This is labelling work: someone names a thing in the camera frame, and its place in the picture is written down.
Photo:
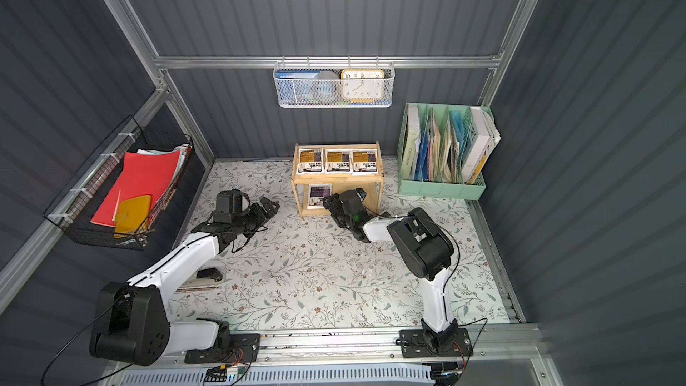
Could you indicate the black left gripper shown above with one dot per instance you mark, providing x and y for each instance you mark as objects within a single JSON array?
[{"x": 260, "y": 211}]

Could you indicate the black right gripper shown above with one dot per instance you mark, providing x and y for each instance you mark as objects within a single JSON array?
[{"x": 337, "y": 206}]

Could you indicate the purple coffee bag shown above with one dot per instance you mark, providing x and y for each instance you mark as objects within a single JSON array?
[{"x": 317, "y": 194}]

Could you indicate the orange coffee bag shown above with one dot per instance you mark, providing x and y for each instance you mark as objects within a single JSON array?
[
  {"x": 364, "y": 162},
  {"x": 338, "y": 161},
  {"x": 310, "y": 161}
]

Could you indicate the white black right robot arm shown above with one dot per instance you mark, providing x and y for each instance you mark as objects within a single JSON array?
[{"x": 424, "y": 247}]

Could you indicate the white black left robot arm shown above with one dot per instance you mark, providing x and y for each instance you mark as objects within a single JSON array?
[{"x": 131, "y": 323}]

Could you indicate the wooden two-tier shelf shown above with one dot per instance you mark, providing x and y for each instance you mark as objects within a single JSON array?
[{"x": 372, "y": 184}]

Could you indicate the floral table mat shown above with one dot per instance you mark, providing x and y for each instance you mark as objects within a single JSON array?
[{"x": 307, "y": 273}]

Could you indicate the black stapler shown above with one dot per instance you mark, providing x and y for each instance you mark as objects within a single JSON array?
[{"x": 204, "y": 278}]

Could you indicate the grey tape roll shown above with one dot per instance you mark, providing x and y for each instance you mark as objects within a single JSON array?
[{"x": 326, "y": 87}]

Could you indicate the orange square clock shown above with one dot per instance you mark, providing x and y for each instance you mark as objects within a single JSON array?
[{"x": 366, "y": 86}]

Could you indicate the green file organizer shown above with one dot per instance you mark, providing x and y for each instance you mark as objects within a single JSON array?
[{"x": 441, "y": 153}]

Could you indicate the red folder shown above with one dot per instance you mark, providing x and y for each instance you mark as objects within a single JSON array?
[{"x": 145, "y": 172}]

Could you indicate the blue box in basket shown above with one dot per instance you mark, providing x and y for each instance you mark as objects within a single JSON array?
[{"x": 294, "y": 87}]

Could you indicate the yellow notebook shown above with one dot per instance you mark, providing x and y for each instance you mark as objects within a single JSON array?
[{"x": 132, "y": 216}]

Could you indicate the white thick book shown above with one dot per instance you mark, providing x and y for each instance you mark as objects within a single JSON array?
[{"x": 482, "y": 137}]

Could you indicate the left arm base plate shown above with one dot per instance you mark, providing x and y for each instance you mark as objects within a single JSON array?
[{"x": 238, "y": 348}]

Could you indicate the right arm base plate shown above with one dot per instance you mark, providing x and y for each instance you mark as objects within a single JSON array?
[{"x": 417, "y": 343}]

